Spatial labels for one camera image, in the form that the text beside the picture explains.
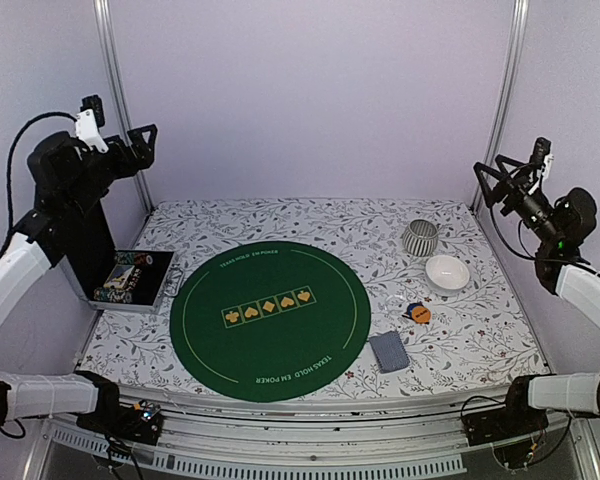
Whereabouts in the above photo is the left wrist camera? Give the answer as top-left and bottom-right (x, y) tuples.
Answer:
(75, 95), (109, 154)

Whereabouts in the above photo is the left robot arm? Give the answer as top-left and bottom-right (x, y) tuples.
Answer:
(0, 124), (160, 443)

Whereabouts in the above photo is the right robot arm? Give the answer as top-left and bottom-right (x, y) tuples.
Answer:
(473, 155), (600, 436)

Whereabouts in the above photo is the blue-backed card deck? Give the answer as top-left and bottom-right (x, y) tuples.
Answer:
(369, 331), (410, 374)

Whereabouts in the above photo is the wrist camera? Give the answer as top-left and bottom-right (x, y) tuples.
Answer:
(529, 137), (554, 178)
(75, 95), (109, 154)

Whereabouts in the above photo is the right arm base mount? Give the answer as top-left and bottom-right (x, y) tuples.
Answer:
(460, 395), (549, 470)

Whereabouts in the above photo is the white bowl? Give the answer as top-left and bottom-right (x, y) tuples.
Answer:
(425, 255), (470, 295)

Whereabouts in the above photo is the aluminium frame post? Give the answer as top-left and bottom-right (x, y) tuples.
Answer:
(470, 0), (530, 211)
(92, 0), (154, 214)

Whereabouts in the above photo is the boxed card deck in case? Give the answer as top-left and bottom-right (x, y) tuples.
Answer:
(103, 264), (140, 290)

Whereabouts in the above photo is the right aluminium frame post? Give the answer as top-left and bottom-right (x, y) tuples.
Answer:
(470, 0), (530, 211)

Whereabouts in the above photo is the round green poker mat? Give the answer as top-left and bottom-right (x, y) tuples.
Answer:
(170, 241), (372, 403)

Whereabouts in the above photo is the orange big blind button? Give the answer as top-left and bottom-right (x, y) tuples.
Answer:
(410, 305), (432, 324)

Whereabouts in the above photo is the aluminium poker set case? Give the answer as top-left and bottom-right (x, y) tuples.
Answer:
(54, 199), (184, 315)

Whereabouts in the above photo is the left aluminium frame post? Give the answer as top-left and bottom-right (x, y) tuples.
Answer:
(92, 0), (154, 214)

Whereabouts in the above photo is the front aluminium rail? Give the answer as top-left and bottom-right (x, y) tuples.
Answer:
(24, 388), (600, 479)

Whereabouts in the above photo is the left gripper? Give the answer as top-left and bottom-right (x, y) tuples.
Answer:
(65, 123), (159, 217)

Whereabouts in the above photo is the lower poker chip row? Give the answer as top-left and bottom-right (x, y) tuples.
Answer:
(93, 287), (133, 304)

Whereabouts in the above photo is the upper poker chip row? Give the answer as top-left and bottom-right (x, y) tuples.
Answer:
(114, 251), (154, 266)

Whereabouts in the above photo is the poker chip row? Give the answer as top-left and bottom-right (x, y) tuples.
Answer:
(93, 287), (133, 304)
(114, 251), (154, 266)

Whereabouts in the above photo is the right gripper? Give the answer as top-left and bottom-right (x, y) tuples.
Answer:
(474, 155), (562, 245)

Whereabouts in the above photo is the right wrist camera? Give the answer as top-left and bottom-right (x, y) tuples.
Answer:
(529, 137), (554, 178)

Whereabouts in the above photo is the blue small blind button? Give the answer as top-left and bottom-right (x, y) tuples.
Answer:
(406, 302), (422, 317)

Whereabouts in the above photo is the striped ceramic cup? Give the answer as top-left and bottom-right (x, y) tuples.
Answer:
(401, 219), (438, 257)

